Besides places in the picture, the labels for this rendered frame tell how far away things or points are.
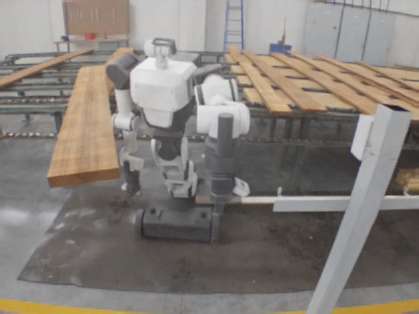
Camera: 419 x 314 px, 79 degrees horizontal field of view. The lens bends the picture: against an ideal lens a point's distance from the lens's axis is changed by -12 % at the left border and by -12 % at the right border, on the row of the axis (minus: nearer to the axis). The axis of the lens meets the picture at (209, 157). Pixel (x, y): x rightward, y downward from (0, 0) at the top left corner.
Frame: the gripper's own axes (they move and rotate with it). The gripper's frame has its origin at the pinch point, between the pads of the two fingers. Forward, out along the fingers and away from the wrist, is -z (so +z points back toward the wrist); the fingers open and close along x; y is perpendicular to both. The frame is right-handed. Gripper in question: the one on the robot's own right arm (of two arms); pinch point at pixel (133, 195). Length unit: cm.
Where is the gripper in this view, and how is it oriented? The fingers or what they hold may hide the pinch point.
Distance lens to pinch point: 175.1
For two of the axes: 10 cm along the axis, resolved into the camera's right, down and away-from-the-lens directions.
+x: -2.9, 4.5, -8.4
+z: 0.8, -8.7, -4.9
